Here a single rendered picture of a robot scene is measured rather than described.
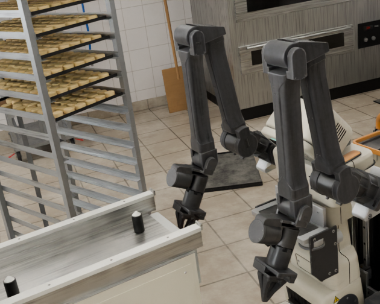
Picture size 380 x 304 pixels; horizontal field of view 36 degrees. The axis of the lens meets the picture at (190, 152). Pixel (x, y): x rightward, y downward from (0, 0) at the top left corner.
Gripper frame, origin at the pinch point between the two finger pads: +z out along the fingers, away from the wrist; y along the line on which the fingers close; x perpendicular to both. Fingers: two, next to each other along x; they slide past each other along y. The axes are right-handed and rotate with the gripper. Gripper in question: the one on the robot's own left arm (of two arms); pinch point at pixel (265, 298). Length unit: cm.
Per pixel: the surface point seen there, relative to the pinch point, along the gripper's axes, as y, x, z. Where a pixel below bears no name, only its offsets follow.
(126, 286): -21.2, -27.3, 8.3
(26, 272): -43, -46, 16
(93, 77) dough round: -152, 1, -35
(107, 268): -21.9, -33.9, 4.0
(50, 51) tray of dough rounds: -144, -23, -41
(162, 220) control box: -43.7, -8.3, -3.6
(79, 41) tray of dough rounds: -148, -11, -48
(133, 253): -22.6, -27.3, -0.3
